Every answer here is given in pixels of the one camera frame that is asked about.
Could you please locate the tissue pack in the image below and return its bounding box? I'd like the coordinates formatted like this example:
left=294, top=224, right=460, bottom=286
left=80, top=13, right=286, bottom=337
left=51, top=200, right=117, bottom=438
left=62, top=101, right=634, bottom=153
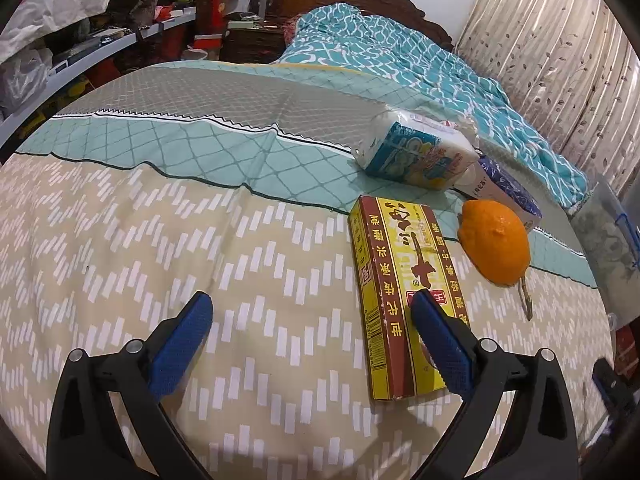
left=352, top=104, right=481, bottom=192

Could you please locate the grey metal shelf rack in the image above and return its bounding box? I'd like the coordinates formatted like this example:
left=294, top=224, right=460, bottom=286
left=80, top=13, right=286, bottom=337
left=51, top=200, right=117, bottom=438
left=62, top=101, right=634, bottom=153
left=0, top=0, right=212, bottom=152

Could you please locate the white plastic bag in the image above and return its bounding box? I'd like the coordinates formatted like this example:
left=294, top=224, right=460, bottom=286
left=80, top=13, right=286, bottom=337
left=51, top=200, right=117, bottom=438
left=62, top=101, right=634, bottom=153
left=0, top=45, right=54, bottom=112

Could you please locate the blue white carton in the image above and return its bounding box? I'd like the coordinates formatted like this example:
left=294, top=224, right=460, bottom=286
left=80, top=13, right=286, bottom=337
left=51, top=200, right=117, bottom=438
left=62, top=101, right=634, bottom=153
left=453, top=155, right=544, bottom=234

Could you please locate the dark wooden nightstand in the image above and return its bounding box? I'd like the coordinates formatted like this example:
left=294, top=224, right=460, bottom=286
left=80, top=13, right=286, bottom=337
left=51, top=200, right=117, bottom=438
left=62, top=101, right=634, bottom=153
left=219, top=12, right=292, bottom=64

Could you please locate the small brown twig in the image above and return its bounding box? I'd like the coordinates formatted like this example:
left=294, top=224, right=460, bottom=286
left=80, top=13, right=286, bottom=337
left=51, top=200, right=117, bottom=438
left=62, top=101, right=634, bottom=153
left=518, top=277, right=534, bottom=322

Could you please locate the teal patterned blanket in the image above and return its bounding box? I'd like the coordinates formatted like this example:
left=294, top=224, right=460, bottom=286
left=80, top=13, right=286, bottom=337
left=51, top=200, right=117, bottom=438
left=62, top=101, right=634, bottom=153
left=270, top=2, right=591, bottom=212

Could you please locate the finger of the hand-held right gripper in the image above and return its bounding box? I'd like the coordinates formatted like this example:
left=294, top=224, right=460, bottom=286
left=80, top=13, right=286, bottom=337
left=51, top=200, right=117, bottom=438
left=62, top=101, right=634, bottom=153
left=592, top=358, right=633, bottom=414

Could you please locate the red gift box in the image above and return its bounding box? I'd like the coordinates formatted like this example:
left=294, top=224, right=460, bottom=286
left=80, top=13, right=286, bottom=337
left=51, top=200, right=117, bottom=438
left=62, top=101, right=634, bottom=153
left=192, top=0, right=226, bottom=61

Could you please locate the zigzag patterned bed sheet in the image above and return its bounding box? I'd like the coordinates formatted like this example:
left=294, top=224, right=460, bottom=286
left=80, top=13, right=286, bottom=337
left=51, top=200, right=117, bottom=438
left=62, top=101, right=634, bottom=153
left=0, top=60, right=617, bottom=480

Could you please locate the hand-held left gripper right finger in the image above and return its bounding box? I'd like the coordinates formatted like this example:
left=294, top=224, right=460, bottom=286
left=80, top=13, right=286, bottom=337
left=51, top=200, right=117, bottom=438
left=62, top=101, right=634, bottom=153
left=410, top=290, right=581, bottom=480

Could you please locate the beige leaf print curtain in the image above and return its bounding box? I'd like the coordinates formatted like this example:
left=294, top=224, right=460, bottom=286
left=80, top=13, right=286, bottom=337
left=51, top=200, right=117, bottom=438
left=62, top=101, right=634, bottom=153
left=452, top=0, right=640, bottom=197

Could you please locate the clear storage box blue handle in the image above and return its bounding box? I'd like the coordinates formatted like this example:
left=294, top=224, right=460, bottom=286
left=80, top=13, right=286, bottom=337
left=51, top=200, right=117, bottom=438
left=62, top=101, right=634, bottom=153
left=570, top=174, right=640, bottom=332

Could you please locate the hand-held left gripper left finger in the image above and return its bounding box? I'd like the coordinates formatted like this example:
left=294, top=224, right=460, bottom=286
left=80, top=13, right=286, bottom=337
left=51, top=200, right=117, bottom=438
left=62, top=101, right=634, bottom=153
left=46, top=291, right=216, bottom=480

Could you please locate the yellow red cardboard box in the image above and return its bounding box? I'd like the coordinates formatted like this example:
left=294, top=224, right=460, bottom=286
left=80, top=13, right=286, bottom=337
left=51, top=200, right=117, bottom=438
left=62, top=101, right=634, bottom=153
left=348, top=195, right=474, bottom=402

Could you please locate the orange peel half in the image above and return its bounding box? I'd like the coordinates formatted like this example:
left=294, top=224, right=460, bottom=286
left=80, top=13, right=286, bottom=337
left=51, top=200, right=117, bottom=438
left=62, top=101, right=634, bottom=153
left=457, top=199, right=531, bottom=287

